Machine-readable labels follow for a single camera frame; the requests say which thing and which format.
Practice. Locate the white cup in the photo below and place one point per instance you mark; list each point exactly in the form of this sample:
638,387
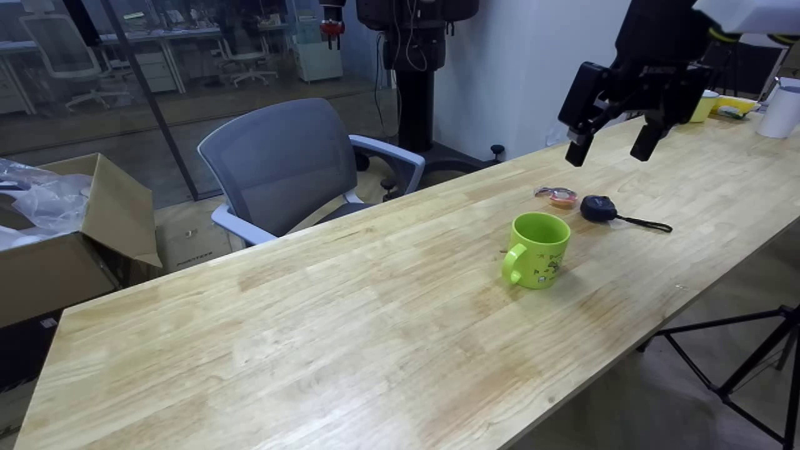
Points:
780,110

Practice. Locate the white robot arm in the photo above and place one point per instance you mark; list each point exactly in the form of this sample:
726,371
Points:
746,17

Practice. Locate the grey office chair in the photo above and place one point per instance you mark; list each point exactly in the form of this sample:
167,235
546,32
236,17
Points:
281,162

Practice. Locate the cardboard box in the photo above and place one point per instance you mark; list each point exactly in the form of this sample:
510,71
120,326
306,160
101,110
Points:
111,248

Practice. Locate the yellow object on table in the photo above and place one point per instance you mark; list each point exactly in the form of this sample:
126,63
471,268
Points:
727,105

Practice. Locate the red orange small packet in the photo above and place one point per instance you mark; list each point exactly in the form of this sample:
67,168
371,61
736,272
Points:
557,196

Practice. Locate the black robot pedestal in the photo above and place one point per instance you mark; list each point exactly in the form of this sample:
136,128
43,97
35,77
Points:
412,48

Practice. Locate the green mug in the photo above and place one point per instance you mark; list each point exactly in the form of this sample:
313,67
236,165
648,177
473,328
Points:
536,250

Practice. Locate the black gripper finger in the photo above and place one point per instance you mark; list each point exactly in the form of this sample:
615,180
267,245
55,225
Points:
577,142
648,138

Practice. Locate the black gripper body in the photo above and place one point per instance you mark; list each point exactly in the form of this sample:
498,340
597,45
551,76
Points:
655,71

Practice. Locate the clear plastic wrap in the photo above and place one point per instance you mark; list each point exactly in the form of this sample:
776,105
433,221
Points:
40,202

